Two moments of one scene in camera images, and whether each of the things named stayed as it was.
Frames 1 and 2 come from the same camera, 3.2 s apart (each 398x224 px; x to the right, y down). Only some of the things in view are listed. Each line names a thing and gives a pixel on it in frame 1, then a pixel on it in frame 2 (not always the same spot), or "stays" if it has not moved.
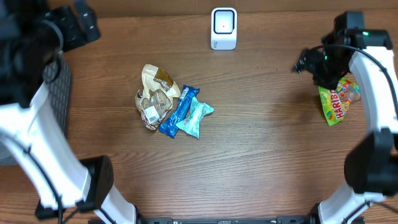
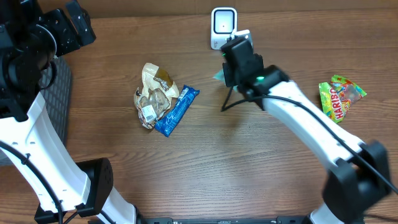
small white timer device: [224, 28] stays
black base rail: [221, 219] stays
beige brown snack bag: [160, 89] stays
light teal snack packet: [198, 111] to [221, 76]
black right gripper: [306, 61] to [229, 73]
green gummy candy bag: [335, 102] stays
